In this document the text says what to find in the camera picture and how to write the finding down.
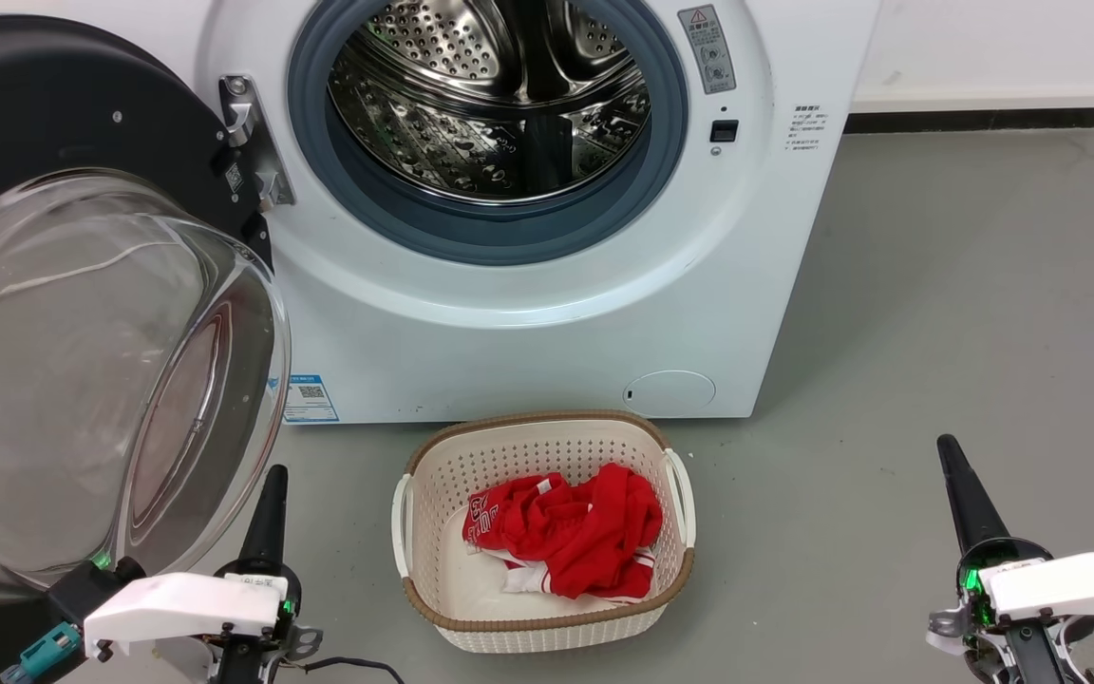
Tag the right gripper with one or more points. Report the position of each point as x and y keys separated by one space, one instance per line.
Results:
x=1003 y=551

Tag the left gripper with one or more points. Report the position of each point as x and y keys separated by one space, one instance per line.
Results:
x=292 y=594

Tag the black round glass washer door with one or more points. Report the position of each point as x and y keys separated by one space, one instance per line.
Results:
x=34 y=104

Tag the white front-load washing machine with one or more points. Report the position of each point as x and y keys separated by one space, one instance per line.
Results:
x=509 y=351

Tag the metal door hinge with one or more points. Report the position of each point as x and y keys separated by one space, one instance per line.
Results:
x=262 y=171

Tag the black door latch slot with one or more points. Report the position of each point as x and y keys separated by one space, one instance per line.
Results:
x=724 y=131

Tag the blue white label sticker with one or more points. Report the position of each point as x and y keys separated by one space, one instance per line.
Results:
x=310 y=399

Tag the beige perforated laundry basket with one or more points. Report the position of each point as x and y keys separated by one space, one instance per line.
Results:
x=547 y=632

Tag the red sports jersey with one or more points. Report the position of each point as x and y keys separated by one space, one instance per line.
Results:
x=585 y=532

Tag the round white filter cover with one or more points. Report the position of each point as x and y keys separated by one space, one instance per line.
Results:
x=669 y=392

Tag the black baseboard strip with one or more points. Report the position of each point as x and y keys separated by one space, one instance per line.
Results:
x=974 y=121

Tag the steel perforated washer drum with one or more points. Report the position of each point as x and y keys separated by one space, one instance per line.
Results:
x=471 y=142

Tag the grey warning sticker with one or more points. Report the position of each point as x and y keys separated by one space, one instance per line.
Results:
x=707 y=47

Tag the white left wrist camera cover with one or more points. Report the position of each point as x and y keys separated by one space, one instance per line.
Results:
x=177 y=608

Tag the white wrist camera cover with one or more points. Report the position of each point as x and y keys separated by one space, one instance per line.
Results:
x=1069 y=584
x=177 y=608

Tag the white right wrist camera cover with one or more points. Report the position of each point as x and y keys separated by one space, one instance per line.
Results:
x=1069 y=584

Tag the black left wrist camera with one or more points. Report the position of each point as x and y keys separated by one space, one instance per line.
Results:
x=82 y=589

